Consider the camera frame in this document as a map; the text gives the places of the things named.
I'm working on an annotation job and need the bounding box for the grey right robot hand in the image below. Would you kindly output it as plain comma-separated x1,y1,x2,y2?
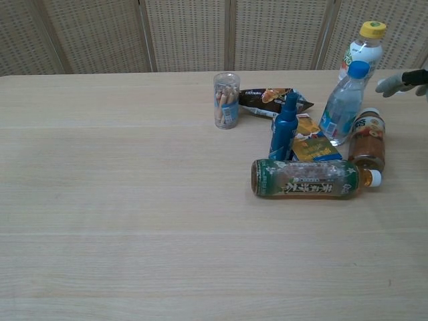
374,68,428,100

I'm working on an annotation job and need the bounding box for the brown drink bottle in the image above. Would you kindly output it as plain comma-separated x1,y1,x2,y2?
347,107,387,175

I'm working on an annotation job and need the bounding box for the yellow-cap white bottle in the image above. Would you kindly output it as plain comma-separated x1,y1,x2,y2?
338,21,388,83

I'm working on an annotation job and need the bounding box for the blue cap water bottle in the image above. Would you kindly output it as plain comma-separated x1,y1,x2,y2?
318,60,371,147

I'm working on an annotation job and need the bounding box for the red white yellow box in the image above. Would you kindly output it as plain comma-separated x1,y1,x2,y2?
295,113,326,140

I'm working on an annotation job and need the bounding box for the yellow and blue box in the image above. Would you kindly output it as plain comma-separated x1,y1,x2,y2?
292,136,343,163

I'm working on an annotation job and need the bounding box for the blue spray bottle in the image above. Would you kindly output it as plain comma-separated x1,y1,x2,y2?
268,92,300,162

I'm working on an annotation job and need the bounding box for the dark snack bag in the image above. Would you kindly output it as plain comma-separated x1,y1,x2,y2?
238,87,316,119

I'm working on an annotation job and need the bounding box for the green label tea bottle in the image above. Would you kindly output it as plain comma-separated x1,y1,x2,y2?
250,158,383,201

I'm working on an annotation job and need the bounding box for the clear cylinder of snack sticks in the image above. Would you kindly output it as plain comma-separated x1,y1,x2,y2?
213,72,241,131

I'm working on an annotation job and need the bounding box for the woven folding screen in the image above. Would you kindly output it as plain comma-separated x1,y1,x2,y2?
0,0,428,77

